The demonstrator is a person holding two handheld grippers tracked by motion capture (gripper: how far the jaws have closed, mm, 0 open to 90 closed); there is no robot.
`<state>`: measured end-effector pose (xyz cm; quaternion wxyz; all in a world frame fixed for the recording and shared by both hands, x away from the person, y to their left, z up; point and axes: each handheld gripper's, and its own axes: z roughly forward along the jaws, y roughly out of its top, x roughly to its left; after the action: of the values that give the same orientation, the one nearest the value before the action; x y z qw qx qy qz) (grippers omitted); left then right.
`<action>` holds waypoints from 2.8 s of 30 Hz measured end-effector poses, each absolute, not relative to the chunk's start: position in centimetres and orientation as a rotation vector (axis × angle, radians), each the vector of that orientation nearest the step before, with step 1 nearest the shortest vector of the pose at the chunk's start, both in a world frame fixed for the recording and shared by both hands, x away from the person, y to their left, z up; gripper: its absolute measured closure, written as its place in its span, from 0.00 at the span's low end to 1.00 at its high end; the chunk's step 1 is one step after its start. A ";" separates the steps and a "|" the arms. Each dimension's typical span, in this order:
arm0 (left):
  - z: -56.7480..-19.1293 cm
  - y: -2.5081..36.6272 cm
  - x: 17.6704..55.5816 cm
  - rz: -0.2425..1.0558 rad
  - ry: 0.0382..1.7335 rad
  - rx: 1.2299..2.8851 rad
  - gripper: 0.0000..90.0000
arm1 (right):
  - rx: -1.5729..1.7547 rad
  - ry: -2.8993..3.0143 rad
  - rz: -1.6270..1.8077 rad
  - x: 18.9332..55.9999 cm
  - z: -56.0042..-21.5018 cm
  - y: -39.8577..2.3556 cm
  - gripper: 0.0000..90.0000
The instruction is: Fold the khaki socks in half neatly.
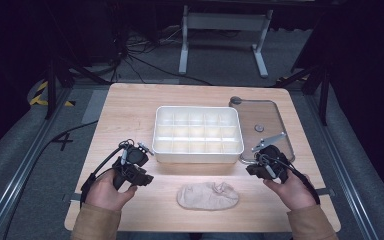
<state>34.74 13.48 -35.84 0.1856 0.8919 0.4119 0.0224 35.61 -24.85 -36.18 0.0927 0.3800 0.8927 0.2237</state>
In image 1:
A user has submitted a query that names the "white metal stand frame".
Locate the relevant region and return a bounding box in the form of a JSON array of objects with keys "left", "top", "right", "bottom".
[{"left": 178, "top": 4, "right": 274, "bottom": 80}]

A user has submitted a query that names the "grey tape strip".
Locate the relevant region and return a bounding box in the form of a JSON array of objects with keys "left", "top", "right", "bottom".
[
  {"left": 314, "top": 187, "right": 336, "bottom": 198},
  {"left": 62, "top": 192, "right": 83, "bottom": 203}
]

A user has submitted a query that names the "beige sock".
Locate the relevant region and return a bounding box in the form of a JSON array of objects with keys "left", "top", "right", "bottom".
[{"left": 176, "top": 181, "right": 240, "bottom": 211}]

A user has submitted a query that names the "person's left hand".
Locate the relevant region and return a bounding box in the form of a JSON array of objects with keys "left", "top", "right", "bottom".
[{"left": 84, "top": 168, "right": 138, "bottom": 212}]

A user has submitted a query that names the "person's right hand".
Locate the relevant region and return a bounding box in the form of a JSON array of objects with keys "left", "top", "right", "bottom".
[{"left": 263, "top": 169, "right": 318, "bottom": 212}]

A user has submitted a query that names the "aluminium floor rail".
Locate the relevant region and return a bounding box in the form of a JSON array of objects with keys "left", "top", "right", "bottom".
[
  {"left": 303, "top": 93, "right": 381, "bottom": 240},
  {"left": 0, "top": 87, "right": 76, "bottom": 240}
]

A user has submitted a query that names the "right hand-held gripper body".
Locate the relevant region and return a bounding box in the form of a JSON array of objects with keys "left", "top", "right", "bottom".
[{"left": 251, "top": 132, "right": 297, "bottom": 185}]

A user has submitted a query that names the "black floor cable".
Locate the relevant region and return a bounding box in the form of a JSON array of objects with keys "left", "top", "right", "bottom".
[{"left": 1, "top": 119, "right": 100, "bottom": 240}]

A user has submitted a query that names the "white divided storage box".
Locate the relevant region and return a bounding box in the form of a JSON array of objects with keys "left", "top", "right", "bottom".
[{"left": 151, "top": 105, "right": 245, "bottom": 164}]

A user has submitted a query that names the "bundle of black floor cables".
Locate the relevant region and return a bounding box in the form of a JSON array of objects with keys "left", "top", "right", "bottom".
[{"left": 111, "top": 24, "right": 214, "bottom": 87}]

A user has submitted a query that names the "yellow black floor tape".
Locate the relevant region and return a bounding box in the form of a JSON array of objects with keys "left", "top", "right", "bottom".
[{"left": 29, "top": 80, "right": 77, "bottom": 108}]

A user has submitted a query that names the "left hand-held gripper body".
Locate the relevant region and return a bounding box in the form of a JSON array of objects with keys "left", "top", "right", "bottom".
[{"left": 112, "top": 139, "right": 155, "bottom": 191}]

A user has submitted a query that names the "hand-held gripper cable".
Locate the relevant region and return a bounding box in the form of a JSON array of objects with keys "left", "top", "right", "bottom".
[
  {"left": 258, "top": 153, "right": 322, "bottom": 206},
  {"left": 79, "top": 139, "right": 136, "bottom": 208}
]

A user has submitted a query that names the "right hand-held gripper cable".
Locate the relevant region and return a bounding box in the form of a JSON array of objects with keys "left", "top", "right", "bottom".
[{"left": 258, "top": 153, "right": 322, "bottom": 206}]

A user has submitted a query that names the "transparent plastic lid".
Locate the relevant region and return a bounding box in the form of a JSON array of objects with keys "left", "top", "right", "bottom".
[{"left": 228, "top": 95, "right": 296, "bottom": 166}]

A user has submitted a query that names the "black tripod stand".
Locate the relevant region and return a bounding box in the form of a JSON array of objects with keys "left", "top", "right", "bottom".
[
  {"left": 44, "top": 54, "right": 112, "bottom": 121},
  {"left": 273, "top": 61, "right": 332, "bottom": 127}
]

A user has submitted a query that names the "left hand-held gripper cable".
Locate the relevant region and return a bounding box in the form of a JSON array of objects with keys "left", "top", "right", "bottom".
[{"left": 79, "top": 139, "right": 136, "bottom": 208}]

